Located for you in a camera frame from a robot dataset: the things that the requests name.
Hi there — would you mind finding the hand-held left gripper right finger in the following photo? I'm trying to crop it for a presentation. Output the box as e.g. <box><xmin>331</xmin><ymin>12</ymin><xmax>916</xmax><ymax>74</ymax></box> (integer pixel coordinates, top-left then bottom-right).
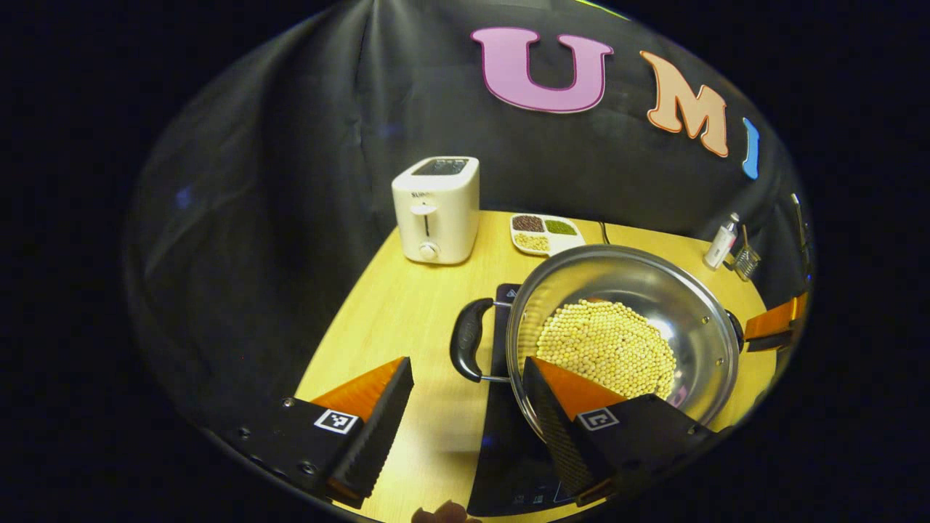
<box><xmin>522</xmin><ymin>356</ymin><xmax>716</xmax><ymax>507</ymax></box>

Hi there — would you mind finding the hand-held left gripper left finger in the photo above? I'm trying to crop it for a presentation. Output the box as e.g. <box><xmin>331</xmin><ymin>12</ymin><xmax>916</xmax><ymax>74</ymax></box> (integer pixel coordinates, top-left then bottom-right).
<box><xmin>232</xmin><ymin>356</ymin><xmax>415</xmax><ymax>509</ymax></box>

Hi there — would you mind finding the black induction cooktop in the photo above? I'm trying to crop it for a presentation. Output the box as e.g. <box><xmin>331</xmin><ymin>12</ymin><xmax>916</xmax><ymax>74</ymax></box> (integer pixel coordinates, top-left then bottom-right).
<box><xmin>466</xmin><ymin>283</ymin><xmax>604</xmax><ymax>518</ymax></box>

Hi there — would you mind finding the stainless steel pot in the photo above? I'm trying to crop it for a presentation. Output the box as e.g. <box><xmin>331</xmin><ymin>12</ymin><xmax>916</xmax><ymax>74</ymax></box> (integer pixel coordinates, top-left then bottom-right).
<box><xmin>449</xmin><ymin>244</ymin><xmax>745</xmax><ymax>444</ymax></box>

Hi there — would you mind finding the clear glass holder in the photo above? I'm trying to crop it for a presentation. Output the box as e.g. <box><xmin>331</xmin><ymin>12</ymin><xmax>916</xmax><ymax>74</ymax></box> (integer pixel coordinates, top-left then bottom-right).
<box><xmin>732</xmin><ymin>243</ymin><xmax>761</xmax><ymax>282</ymax></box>

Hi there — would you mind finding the clear bottle with pink label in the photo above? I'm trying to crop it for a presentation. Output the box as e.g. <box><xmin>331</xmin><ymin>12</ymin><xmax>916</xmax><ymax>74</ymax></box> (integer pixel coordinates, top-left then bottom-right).
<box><xmin>703</xmin><ymin>212</ymin><xmax>740</xmax><ymax>271</ymax></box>

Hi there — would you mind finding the pile of soybeans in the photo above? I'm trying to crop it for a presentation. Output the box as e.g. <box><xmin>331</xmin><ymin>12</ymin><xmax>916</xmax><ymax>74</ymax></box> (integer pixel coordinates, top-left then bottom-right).
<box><xmin>535</xmin><ymin>299</ymin><xmax>678</xmax><ymax>400</ymax></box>

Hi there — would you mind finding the white divided bean dish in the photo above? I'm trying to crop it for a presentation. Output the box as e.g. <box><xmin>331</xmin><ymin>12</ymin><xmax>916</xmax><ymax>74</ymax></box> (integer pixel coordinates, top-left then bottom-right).
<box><xmin>510</xmin><ymin>214</ymin><xmax>586</xmax><ymax>256</ymax></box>

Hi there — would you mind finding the white toaster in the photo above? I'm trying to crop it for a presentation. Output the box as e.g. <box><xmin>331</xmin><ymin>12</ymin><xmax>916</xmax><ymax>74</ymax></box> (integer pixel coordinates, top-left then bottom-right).
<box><xmin>391</xmin><ymin>156</ymin><xmax>480</xmax><ymax>265</ymax></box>

